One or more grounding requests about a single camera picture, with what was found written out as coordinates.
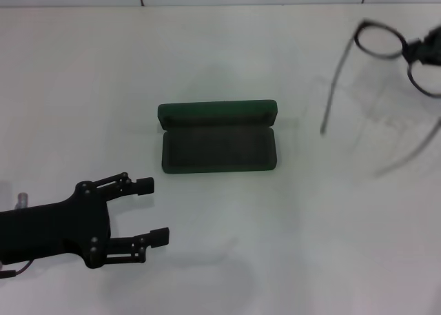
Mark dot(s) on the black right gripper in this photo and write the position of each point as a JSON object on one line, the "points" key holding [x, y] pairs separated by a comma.
{"points": [[433, 48]]}

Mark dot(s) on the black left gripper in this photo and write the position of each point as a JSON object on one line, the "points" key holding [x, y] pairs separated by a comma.
{"points": [[51, 229]]}

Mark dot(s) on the black glasses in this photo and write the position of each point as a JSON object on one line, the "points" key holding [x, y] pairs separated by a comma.
{"points": [[361, 26]]}

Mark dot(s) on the green glasses case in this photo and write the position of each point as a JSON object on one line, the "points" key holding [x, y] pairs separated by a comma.
{"points": [[213, 153]]}

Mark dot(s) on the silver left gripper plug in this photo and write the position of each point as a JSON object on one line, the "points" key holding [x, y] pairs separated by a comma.
{"points": [[22, 199]]}

